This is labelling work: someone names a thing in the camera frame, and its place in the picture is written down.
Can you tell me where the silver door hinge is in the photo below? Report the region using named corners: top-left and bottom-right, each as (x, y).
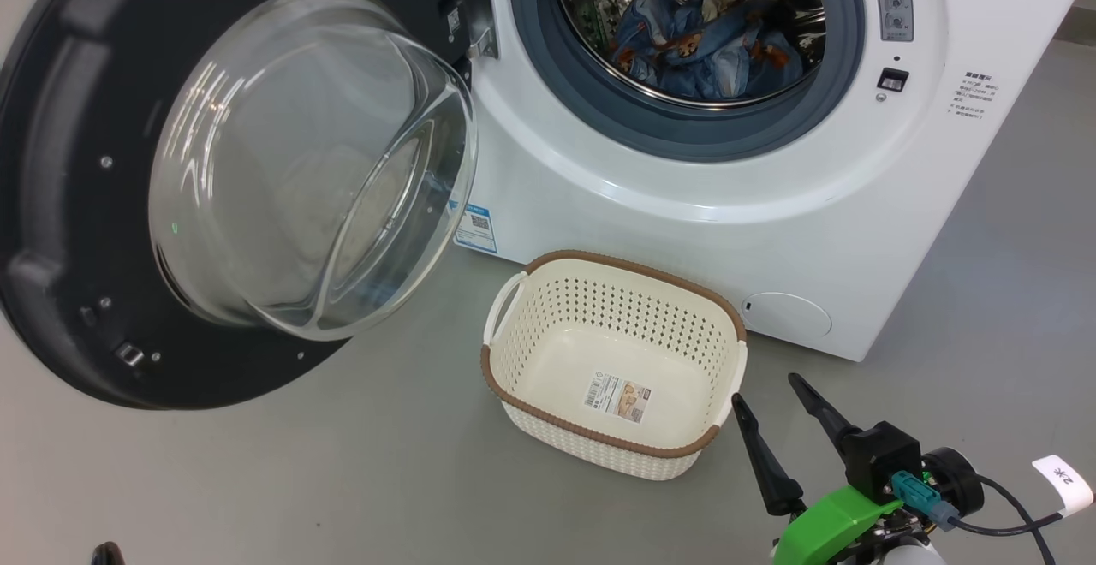
top-left (450, 0), bottom-right (499, 61)

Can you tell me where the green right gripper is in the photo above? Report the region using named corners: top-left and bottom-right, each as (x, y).
top-left (732, 373), bottom-right (930, 565)

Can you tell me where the round black glass washer door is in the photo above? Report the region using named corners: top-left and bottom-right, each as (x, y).
top-left (0, 0), bottom-right (480, 412)

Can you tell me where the blue energy label sticker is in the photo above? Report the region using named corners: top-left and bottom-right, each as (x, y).
top-left (454, 201), bottom-right (499, 255)

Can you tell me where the thin black cable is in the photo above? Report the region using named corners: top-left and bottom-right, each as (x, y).
top-left (946, 471), bottom-right (1063, 565)

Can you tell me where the white front-load washing machine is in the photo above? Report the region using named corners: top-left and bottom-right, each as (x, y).
top-left (445, 0), bottom-right (1096, 362)

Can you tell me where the white cable tag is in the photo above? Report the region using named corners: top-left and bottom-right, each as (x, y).
top-left (1032, 455), bottom-right (1095, 519)

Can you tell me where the blue garment large orange print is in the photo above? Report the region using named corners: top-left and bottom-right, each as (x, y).
top-left (702, 0), bottom-right (814, 102)

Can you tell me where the round white filter cover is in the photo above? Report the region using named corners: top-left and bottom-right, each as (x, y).
top-left (742, 293), bottom-right (833, 342)

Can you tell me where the paper label in basket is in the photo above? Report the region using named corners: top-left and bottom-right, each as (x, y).
top-left (584, 370), bottom-right (652, 420)

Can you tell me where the white basket with brown rim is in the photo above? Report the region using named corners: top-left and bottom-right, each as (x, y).
top-left (479, 249), bottom-right (748, 482)

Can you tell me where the teal cable connector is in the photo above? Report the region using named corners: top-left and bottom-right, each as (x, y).
top-left (890, 471), bottom-right (960, 532)

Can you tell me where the steel washing machine drum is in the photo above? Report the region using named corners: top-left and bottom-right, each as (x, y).
top-left (552, 0), bottom-right (827, 108)

